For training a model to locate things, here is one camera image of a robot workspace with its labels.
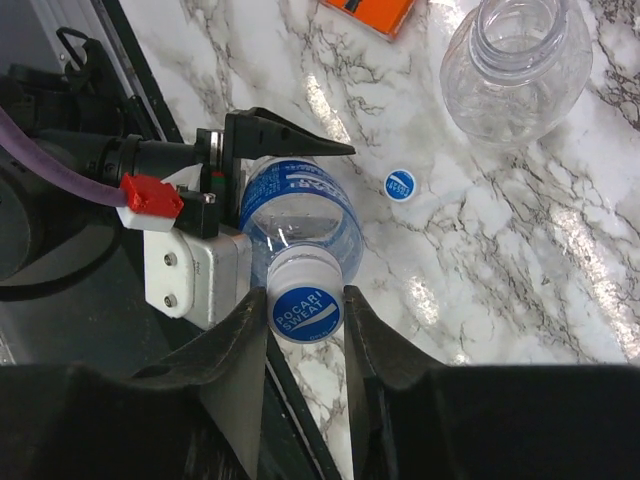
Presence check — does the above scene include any blue label plastic bottle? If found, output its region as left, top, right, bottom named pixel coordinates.
left=239, top=157, right=364, bottom=286

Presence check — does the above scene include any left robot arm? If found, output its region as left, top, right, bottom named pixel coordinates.
left=1, top=65, right=354, bottom=302

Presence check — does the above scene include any orange razor box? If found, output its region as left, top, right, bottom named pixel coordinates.
left=321, top=0, right=416, bottom=41

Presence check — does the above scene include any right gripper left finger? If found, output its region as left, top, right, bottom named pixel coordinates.
left=1, top=288, right=268, bottom=479

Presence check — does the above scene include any blue white bottle cap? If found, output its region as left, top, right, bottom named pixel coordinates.
left=266, top=244, right=344, bottom=344

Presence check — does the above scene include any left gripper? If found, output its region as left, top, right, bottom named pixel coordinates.
left=193, top=107, right=356, bottom=230

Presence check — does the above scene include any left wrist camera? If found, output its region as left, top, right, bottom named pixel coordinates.
left=143, top=226, right=252, bottom=330

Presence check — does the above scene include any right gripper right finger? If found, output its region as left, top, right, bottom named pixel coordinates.
left=344, top=286, right=639, bottom=479

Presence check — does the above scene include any clear empty plastic bottle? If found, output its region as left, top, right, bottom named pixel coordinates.
left=440, top=0, right=593, bottom=148

